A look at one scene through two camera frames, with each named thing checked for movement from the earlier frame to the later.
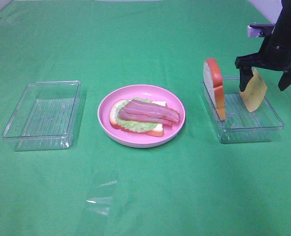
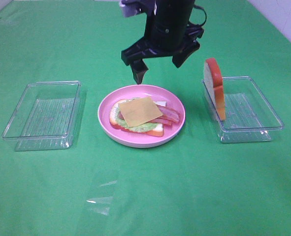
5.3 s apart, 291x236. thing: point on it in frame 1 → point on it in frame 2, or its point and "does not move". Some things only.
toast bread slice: x=158 y=132 does not move
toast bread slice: x=214 y=80 does not move
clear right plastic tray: x=241 y=125 does not move
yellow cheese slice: x=253 y=94 → x=140 y=112
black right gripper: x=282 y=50 → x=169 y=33
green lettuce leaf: x=135 y=125 does not move
